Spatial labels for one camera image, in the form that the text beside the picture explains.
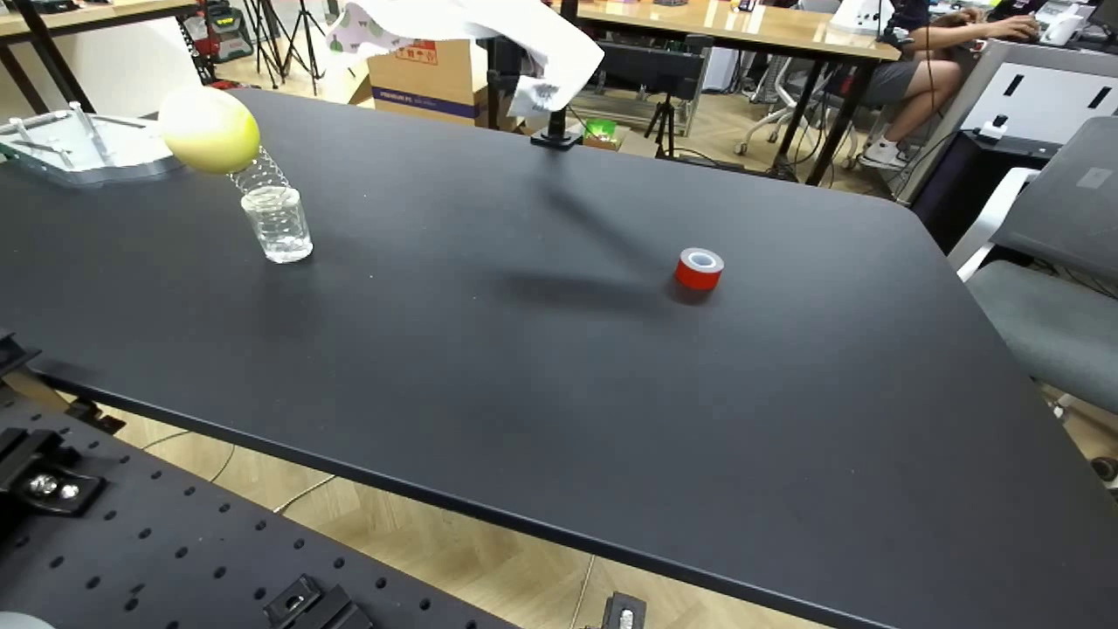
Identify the black mounting block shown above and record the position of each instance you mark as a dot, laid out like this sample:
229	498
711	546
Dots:
90	414

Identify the seated person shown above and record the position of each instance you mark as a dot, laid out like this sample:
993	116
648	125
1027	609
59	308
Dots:
929	90

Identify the grey office chair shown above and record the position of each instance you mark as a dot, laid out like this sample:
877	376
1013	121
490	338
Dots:
1049	315

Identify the white lens cleaning towel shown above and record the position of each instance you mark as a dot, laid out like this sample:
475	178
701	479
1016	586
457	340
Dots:
545	53

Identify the grey metal cabinet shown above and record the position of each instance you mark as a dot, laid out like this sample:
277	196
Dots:
1049	99

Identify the metal bracket with bolts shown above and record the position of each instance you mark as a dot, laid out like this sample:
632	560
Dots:
57	491

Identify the black background tripod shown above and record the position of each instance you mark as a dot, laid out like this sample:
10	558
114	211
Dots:
665	116

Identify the red tape roll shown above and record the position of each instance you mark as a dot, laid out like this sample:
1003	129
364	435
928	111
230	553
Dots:
697	273

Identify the silver metal fitting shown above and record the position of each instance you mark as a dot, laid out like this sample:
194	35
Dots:
622	612

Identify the yellow ball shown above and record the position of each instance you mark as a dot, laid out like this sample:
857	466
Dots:
209	129

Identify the black tripod stands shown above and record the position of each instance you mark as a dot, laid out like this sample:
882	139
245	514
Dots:
306	35

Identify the wooden desk with black legs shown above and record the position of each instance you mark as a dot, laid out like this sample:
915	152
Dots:
745	25

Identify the clear glass cup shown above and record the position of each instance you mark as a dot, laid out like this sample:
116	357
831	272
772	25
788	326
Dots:
277	223

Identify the small white device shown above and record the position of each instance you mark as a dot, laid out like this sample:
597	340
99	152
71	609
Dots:
993	127

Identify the black perforated breadboard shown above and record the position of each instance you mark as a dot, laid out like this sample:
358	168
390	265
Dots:
175	546

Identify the black panel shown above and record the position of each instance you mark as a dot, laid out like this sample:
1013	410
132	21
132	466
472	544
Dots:
652	69

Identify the black clamp block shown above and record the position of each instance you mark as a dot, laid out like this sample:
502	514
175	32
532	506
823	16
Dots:
315	605

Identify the white board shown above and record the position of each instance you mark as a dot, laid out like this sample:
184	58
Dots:
127	63

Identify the wooden desk with black frame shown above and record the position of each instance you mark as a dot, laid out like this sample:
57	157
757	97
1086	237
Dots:
90	16

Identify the green packet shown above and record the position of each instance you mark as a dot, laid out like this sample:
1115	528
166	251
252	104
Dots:
602	134

